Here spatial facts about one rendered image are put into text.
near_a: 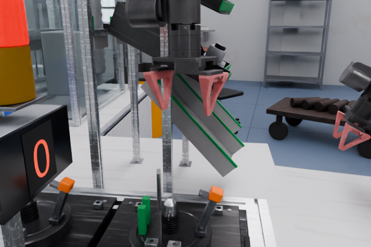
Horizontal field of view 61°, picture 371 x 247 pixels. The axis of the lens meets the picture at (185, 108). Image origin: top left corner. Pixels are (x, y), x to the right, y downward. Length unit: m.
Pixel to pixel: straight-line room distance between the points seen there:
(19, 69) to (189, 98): 0.57
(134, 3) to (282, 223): 0.60
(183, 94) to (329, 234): 0.48
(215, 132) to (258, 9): 6.49
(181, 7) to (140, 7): 0.07
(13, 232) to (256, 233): 0.40
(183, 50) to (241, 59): 6.81
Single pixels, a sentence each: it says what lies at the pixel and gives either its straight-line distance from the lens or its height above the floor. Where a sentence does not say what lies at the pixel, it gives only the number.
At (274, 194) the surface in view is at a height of 0.86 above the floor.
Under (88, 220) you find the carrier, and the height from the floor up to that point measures 0.97.
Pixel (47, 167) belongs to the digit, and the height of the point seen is 1.19.
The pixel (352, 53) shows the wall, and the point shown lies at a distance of 7.43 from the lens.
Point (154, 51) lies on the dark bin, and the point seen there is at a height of 1.27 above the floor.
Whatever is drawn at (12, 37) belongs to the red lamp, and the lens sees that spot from 0.31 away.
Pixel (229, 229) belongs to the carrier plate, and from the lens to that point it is 0.61.
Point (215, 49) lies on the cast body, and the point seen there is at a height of 1.26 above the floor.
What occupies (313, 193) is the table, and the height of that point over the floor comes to 0.86.
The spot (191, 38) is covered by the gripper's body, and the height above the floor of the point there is 1.30.
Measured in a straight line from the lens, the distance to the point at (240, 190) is 0.95.
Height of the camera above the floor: 1.33
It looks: 16 degrees down
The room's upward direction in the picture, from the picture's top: straight up
